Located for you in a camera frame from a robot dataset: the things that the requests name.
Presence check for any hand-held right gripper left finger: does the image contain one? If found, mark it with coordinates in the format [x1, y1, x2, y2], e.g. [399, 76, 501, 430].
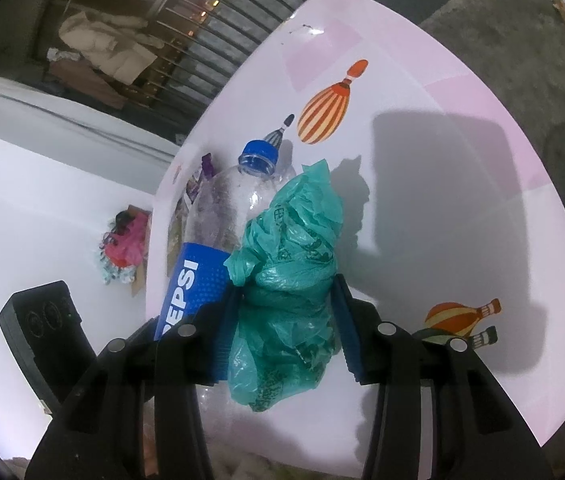
[25, 285, 243, 480]

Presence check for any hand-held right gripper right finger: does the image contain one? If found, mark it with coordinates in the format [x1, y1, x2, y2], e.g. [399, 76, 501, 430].
[330, 274, 556, 480]

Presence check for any green plastic bag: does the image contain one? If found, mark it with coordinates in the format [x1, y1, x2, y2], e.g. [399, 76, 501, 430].
[223, 158, 346, 413]

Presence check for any clear bottle with blue label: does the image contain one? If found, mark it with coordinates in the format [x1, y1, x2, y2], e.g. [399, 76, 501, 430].
[154, 139, 296, 343]

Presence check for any pink striped cloth item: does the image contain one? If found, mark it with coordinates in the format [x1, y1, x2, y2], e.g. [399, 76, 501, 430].
[98, 210, 150, 286]

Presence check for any purple and yellow snack bag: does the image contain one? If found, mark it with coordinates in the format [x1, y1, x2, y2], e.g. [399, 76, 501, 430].
[165, 152, 216, 278]

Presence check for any brown cloth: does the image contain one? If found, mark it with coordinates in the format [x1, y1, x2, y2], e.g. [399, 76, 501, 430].
[45, 57, 128, 107]

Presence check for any metal window railing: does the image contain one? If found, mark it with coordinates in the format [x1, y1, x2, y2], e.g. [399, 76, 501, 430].
[127, 0, 323, 126]

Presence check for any beige jacket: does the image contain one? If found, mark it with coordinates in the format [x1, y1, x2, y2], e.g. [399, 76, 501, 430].
[58, 10, 158, 86]

